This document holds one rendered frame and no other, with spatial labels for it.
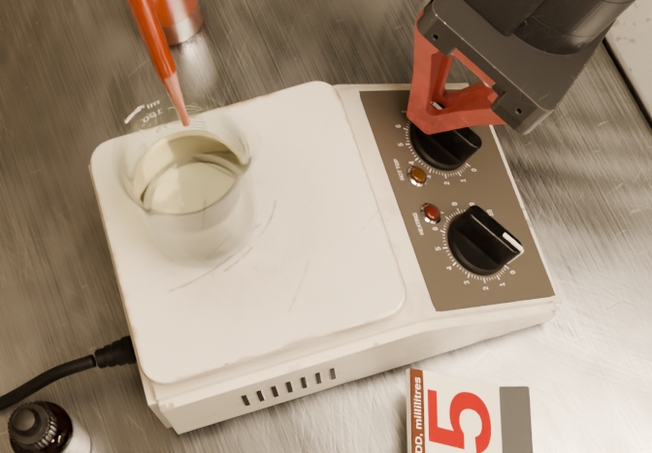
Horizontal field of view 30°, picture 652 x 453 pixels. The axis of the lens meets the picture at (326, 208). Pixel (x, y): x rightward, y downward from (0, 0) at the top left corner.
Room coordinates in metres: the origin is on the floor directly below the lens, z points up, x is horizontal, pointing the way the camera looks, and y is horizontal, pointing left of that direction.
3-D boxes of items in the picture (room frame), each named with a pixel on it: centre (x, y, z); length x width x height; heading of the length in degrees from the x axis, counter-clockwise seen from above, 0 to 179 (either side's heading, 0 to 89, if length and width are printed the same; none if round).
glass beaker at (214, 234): (0.20, 0.05, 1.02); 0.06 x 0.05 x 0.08; 92
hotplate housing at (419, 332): (0.20, 0.01, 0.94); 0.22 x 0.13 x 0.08; 101
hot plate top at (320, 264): (0.20, 0.04, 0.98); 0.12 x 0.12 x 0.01; 11
